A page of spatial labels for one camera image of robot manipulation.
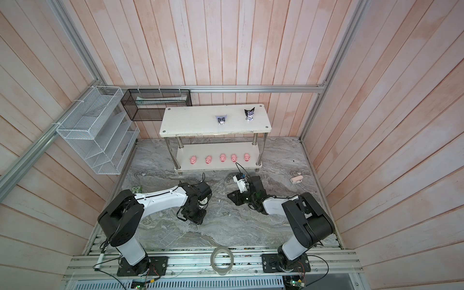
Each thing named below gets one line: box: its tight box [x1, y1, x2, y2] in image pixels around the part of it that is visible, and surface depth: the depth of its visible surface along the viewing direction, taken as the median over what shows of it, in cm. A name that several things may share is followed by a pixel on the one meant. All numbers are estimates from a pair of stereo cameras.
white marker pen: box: [94, 253, 105, 269], surface depth 76 cm
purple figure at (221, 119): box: [215, 114, 228, 126], surface depth 78 cm
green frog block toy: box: [131, 185, 144, 194], surface depth 97 cm
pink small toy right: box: [290, 175, 304, 184], surface depth 100 cm
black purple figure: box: [244, 106, 256, 121], surface depth 80 cm
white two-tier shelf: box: [159, 103, 273, 171], surface depth 87 cm
